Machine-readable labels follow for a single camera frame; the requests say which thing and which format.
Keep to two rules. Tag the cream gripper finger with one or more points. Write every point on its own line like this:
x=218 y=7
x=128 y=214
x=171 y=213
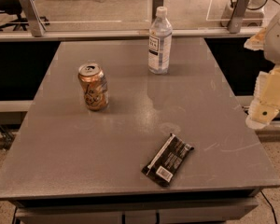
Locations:
x=265 y=105
x=256 y=42

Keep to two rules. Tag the orange soda can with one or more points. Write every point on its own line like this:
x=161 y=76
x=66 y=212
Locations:
x=94 y=85

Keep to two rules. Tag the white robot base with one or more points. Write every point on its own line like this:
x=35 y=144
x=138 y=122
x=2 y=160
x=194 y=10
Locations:
x=254 y=13

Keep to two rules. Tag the black rxbar chocolate wrapper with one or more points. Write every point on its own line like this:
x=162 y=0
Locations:
x=164 y=165

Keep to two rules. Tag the clear plastic water bottle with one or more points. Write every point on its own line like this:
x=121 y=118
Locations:
x=159 y=43

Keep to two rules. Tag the grey table drawer front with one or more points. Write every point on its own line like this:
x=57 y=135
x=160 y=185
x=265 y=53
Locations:
x=216 y=211

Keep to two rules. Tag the right metal bracket post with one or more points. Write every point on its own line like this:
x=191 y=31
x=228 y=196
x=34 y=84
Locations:
x=235 y=23

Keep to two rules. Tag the metal bracket post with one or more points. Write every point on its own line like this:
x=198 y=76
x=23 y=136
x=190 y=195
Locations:
x=235 y=23
x=155 y=5
x=36 y=27

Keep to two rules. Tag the middle metal bracket post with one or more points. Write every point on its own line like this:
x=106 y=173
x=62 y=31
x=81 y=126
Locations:
x=155 y=5

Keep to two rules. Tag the left metal bracket post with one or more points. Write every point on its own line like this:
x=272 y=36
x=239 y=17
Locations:
x=36 y=27

